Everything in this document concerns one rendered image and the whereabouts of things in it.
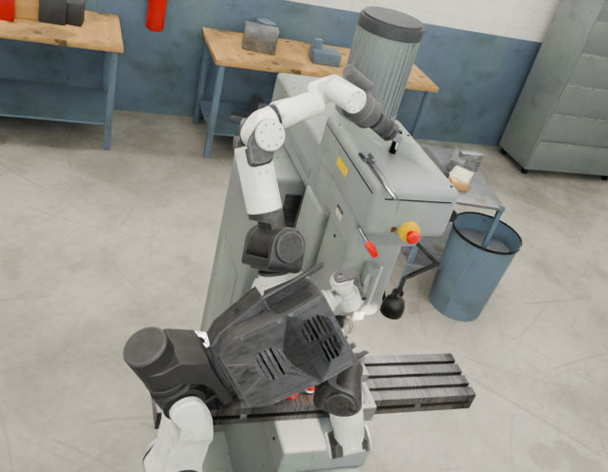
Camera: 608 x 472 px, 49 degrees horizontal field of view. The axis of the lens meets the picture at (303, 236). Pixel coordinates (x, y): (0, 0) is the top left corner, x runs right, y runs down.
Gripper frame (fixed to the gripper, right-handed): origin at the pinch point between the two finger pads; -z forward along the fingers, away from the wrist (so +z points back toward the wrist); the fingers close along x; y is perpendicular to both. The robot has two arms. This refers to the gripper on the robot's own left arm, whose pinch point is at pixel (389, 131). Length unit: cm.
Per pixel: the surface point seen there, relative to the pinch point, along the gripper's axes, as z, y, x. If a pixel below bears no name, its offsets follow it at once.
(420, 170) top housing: -8.2, -3.1, 11.5
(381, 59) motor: 4.2, 14.6, -17.0
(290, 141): -21, -26, -56
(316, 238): -19.2, -42.3, -12.8
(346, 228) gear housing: -5.7, -29.7, 6.1
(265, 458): -54, -122, 7
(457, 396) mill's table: -100, -62, 24
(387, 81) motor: -1.7, 10.8, -15.3
